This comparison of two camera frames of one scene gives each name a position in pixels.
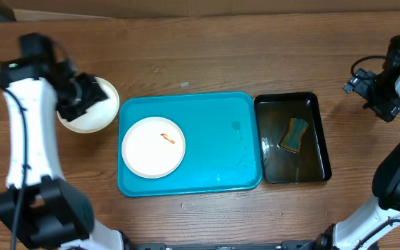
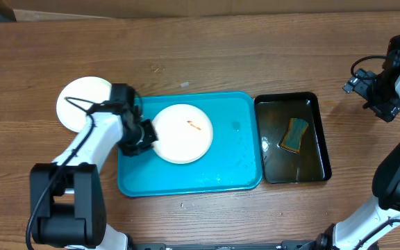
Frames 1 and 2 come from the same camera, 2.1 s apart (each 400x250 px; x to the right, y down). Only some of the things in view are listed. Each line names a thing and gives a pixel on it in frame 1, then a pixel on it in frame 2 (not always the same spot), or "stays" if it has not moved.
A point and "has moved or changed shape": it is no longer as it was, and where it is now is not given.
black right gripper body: x=376 y=92 stays
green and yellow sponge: x=292 y=140 stays
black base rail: x=317 y=244 stays
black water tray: x=273 y=113 stays
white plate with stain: x=153 y=147 has moved or changed shape
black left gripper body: x=76 y=98 to x=142 y=137
